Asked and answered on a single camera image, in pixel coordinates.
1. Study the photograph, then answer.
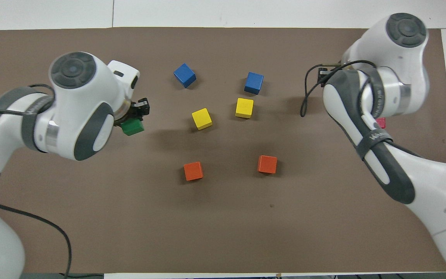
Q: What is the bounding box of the green wooden cube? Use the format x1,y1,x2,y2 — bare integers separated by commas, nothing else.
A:
122,118,145,136

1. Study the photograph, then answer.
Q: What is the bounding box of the yellow wooden cube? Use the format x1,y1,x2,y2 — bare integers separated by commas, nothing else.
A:
235,98,254,119
191,108,213,130

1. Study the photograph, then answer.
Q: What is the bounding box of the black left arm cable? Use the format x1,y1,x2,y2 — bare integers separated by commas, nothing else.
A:
0,83,72,279

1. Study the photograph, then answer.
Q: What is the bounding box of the brown table mat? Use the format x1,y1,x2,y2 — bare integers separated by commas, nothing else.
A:
0,26,446,274

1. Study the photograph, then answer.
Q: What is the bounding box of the orange wooden cube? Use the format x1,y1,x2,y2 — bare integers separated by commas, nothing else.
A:
257,155,278,174
183,161,204,181

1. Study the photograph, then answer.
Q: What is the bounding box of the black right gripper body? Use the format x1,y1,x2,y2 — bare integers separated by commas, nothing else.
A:
317,67,331,87

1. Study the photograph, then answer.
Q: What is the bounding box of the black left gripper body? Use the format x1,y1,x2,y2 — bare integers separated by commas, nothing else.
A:
121,101,143,126

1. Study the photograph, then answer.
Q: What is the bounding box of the black floor cable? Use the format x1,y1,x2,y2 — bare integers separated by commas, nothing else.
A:
59,273,104,279

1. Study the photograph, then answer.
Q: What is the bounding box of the blue wooden cube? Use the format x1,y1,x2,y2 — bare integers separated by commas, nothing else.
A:
244,72,264,95
173,63,197,89

